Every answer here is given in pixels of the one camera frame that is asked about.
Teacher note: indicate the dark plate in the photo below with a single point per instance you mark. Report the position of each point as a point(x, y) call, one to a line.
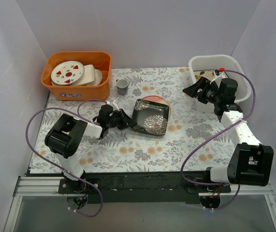
point(158, 99)

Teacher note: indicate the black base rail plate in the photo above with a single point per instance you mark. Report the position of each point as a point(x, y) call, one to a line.
point(137, 187)

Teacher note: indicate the black floral rectangular plate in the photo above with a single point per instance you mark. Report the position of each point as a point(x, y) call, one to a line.
point(151, 117)

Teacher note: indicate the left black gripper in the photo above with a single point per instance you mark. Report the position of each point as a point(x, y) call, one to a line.
point(121, 118)

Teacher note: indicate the orange plastic bin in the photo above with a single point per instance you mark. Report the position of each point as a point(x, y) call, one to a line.
point(102, 61)

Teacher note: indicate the square floral plate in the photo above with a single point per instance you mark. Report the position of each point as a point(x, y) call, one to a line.
point(209, 74)

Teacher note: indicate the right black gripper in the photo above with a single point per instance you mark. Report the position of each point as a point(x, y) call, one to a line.
point(201, 89)

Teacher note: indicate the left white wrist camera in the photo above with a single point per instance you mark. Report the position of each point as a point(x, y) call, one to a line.
point(113, 104)

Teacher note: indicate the white plastic bin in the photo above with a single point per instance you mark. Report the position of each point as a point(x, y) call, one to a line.
point(213, 62)

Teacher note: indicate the cream rectangular plate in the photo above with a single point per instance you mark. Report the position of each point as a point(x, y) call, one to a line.
point(87, 77)

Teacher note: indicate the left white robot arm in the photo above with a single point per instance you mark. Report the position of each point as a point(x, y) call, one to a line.
point(65, 136)

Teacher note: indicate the small grey white cup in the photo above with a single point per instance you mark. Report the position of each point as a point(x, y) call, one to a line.
point(122, 86)

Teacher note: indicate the round watermelon pattern plate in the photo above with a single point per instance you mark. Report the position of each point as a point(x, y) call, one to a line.
point(67, 73)

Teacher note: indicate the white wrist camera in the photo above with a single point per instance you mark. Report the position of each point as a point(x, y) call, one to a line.
point(219, 74)
point(113, 104)

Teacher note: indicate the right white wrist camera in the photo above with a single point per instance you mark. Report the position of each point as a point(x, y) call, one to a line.
point(219, 74)

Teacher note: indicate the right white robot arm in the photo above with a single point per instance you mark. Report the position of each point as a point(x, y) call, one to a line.
point(251, 161)

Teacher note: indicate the small cream plate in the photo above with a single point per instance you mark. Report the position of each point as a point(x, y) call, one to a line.
point(98, 78)

